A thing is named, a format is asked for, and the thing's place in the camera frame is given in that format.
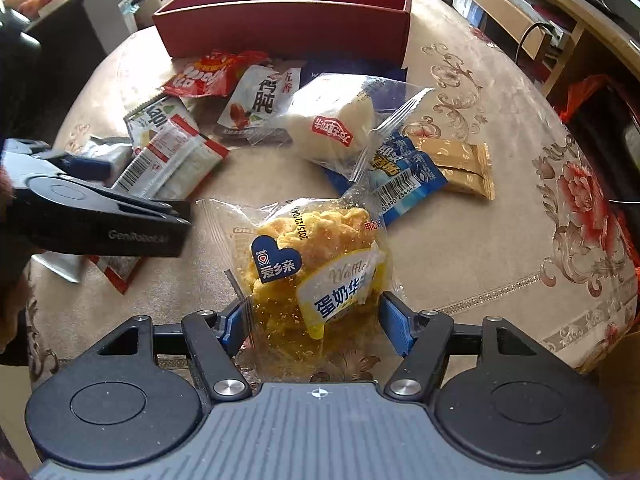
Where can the yellow waffle snack bag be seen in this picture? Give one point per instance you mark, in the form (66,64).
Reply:
(313,271)

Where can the round bun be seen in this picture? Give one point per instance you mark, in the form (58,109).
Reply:
(337,128)

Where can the Kaprons wafer packet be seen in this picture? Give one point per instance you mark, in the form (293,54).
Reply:
(152,117)

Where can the gold foil snack packet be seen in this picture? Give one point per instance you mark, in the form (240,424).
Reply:
(466,167)

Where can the dark long side table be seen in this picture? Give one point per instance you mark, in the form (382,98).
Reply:
(73,40)

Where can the wooden TV cabinet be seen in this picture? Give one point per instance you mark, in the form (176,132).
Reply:
(562,42)

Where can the red cardboard box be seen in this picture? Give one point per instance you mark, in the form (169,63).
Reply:
(362,29)

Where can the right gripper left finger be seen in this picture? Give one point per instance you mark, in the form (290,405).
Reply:
(213,339)

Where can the orange plastic bag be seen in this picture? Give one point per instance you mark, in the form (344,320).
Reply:
(581,91)

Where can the silver foil snack packet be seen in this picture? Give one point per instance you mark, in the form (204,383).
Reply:
(117,151)

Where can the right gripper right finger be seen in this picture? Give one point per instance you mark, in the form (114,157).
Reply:
(421,340)

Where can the blue wafer biscuit packet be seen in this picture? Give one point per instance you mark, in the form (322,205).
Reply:
(385,83)

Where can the red Trolli candy bag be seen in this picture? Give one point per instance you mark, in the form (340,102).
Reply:
(215,74)

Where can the blue white snack bar wrapper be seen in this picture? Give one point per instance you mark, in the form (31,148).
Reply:
(399,177)

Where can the red white snack packet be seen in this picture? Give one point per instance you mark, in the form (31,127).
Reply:
(172,165)

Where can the white duck gizzard packet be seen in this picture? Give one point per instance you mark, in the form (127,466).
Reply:
(260,95)

